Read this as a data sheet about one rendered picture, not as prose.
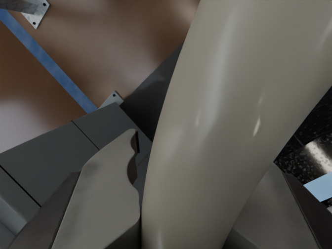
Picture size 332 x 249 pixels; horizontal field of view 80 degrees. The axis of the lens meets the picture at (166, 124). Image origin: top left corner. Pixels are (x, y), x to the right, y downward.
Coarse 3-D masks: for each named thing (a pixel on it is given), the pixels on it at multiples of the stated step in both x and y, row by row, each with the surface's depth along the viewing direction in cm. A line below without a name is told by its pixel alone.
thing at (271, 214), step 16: (272, 176) 8; (256, 192) 8; (272, 192) 8; (288, 192) 8; (256, 208) 7; (272, 208) 7; (288, 208) 7; (240, 224) 6; (256, 224) 6; (272, 224) 6; (288, 224) 6; (304, 224) 6; (240, 240) 6; (256, 240) 6; (272, 240) 6; (288, 240) 6; (304, 240) 6
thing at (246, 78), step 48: (240, 0) 3; (288, 0) 3; (192, 48) 4; (240, 48) 3; (288, 48) 3; (192, 96) 4; (240, 96) 3; (288, 96) 3; (192, 144) 4; (240, 144) 4; (144, 192) 6; (192, 192) 4; (240, 192) 4; (144, 240) 6; (192, 240) 5
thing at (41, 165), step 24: (120, 96) 132; (96, 120) 109; (120, 120) 125; (24, 144) 73; (48, 144) 80; (72, 144) 88; (96, 144) 98; (144, 144) 128; (0, 168) 63; (24, 168) 68; (48, 168) 74; (72, 168) 81; (0, 192) 60; (24, 192) 64; (48, 192) 69; (0, 216) 62; (24, 216) 60
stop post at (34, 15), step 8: (0, 0) 107; (8, 0) 110; (16, 0) 113; (24, 0) 117; (32, 0) 123; (40, 0) 125; (8, 8) 114; (16, 8) 117; (24, 8) 121; (32, 8) 125; (40, 8) 126; (24, 16) 131; (32, 16) 130; (40, 16) 128; (32, 24) 132
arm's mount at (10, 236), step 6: (0, 222) 63; (0, 228) 62; (6, 228) 63; (0, 234) 62; (6, 234) 62; (12, 234) 63; (0, 240) 61; (6, 240) 62; (0, 246) 60; (6, 246) 61
